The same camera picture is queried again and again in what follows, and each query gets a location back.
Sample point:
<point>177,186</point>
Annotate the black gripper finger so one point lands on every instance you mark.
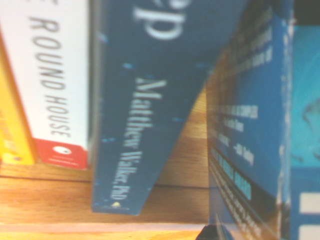
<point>212,233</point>

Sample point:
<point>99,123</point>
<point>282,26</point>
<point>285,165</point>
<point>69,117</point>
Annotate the blue paperback book white title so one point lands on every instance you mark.
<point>262,100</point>

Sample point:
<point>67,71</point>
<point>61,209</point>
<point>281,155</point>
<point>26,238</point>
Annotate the wooden bookshelf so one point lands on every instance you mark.
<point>50,200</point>

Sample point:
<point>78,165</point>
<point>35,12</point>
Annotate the dark blue Matthew Walker book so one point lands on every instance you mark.
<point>150,50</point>

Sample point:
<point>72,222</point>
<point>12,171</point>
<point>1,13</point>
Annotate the white Round House book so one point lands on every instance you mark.
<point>62,75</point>

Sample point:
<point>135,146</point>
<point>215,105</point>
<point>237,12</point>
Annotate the yellow spine paperback book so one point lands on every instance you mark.
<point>12,112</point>

